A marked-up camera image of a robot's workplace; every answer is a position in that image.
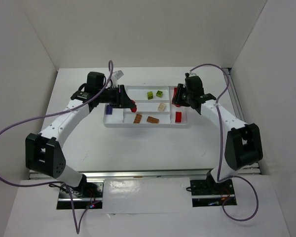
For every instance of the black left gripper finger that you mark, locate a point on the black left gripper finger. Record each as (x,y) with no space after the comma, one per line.
(125,96)
(126,105)

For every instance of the purple lego plate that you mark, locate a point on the purple lego plate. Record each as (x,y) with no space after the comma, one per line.
(109,110)

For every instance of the white divided sorting tray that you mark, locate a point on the white divided sorting tray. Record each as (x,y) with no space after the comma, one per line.
(124,118)

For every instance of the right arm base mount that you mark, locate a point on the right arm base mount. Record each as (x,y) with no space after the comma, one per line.
(204,195)

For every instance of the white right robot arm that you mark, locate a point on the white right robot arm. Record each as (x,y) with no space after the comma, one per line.
(240,143)

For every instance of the cream lego plate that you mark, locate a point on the cream lego plate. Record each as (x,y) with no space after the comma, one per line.
(161,107)

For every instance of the red stepped lego brick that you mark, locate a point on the red stepped lego brick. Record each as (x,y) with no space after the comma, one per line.
(174,95)

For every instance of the red square lego brick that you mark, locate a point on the red square lego brick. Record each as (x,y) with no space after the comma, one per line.
(178,117)

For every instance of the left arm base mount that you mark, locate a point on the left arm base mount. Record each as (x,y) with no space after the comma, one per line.
(93,199)

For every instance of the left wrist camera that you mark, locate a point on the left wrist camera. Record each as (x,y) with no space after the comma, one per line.
(115,77)

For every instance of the lime green lego brick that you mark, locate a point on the lime green lego brick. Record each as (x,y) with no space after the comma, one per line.
(149,95)
(159,94)

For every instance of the orange lego plate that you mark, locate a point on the orange lego plate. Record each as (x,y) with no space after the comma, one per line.
(152,120)
(137,119)

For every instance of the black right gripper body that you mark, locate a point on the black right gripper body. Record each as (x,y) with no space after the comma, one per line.
(181,95)

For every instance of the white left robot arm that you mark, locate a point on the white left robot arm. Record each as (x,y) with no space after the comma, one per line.
(43,151)

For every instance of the aluminium rail front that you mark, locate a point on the aluminium rail front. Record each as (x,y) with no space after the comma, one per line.
(251,170)

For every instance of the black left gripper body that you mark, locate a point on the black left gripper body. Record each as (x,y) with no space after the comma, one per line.
(122,96)

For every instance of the red rounded lego brick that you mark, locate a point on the red rounded lego brick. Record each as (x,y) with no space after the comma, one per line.
(133,109)

